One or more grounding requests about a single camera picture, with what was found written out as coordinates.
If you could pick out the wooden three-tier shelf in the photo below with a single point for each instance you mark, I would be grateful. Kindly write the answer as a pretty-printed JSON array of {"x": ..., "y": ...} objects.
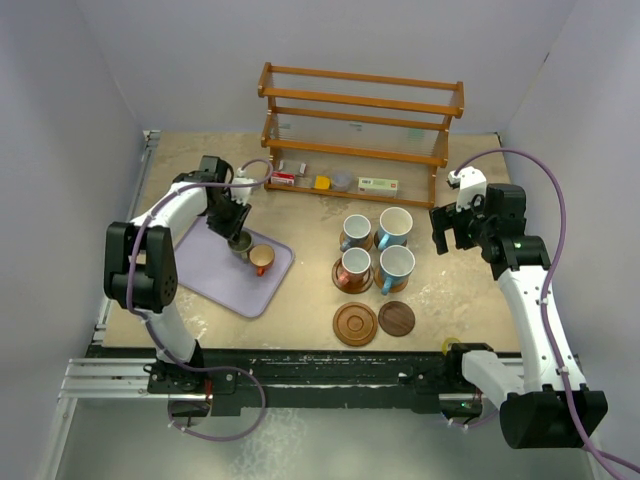
[{"x": 363, "y": 119}]

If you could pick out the red and white staple box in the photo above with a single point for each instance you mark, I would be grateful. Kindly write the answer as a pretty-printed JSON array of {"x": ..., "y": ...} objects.
[{"x": 283, "y": 178}]

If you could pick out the blue mug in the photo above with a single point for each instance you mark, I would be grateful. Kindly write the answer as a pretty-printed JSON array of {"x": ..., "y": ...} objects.
[
  {"x": 397, "y": 263},
  {"x": 395, "y": 221}
]

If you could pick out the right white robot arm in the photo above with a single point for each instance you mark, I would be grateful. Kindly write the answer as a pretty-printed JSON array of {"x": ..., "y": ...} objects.
[{"x": 550, "y": 404}]

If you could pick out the lavender plastic tray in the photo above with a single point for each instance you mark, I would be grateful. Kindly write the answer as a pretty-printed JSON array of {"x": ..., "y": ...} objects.
[{"x": 207, "y": 266}]

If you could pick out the yellow tape roll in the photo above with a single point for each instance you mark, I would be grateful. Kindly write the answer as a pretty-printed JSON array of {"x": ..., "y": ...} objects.
[{"x": 449, "y": 344}]

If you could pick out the grey cup with orange handle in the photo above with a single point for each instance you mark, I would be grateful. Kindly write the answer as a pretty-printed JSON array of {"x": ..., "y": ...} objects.
[{"x": 355, "y": 263}]

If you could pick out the clear tub of rubber bands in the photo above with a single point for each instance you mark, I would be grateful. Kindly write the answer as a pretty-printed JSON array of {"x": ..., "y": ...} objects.
[{"x": 341, "y": 180}]

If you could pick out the brown ringed wooden saucer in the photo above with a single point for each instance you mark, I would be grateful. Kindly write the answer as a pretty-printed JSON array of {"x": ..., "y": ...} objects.
[{"x": 360, "y": 286}]

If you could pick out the copper cup with red handle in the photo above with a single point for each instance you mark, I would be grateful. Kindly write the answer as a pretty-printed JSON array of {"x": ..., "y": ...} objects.
[{"x": 261, "y": 257}]

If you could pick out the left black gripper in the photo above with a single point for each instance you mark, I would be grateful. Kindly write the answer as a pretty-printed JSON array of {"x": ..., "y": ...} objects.
[{"x": 233, "y": 228}]

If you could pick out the aluminium front frame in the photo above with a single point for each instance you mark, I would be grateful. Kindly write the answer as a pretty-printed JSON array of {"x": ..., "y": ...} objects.
[{"x": 288, "y": 414}]

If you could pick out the white green box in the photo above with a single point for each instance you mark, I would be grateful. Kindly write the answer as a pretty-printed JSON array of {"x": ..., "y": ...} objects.
[{"x": 378, "y": 186}]

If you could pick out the dark walnut coaster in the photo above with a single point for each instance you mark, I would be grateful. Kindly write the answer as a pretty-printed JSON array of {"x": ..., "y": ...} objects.
[
  {"x": 381, "y": 243},
  {"x": 396, "y": 318}
]

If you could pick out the yellow grey tape measure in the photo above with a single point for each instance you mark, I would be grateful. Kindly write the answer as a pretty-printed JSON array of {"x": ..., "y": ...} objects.
[{"x": 322, "y": 183}]

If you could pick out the black base bar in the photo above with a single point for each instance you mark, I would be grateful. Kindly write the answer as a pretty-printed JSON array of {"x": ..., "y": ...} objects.
[{"x": 315, "y": 379}]

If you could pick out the grey cup with blue handle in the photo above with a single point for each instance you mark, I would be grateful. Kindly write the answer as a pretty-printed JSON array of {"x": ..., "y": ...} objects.
[{"x": 356, "y": 226}]

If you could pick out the small grey-green cup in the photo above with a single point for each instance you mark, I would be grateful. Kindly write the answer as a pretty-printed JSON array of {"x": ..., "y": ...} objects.
[{"x": 242, "y": 246}]

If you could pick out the light wooden coaster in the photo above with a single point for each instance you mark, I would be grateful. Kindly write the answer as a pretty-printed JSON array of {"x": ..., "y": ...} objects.
[
  {"x": 400, "y": 287},
  {"x": 347, "y": 242}
]

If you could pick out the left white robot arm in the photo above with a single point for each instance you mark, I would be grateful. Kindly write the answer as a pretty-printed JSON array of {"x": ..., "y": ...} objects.
[{"x": 140, "y": 271}]

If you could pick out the metal table edge rail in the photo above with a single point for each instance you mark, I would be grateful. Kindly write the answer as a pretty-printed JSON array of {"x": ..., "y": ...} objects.
[{"x": 120, "y": 235}]

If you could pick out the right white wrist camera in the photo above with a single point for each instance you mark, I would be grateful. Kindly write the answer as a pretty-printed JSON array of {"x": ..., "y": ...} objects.
[{"x": 470, "y": 182}]

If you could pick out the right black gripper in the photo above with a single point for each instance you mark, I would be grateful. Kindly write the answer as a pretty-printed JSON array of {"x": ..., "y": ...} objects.
[{"x": 448, "y": 217}]

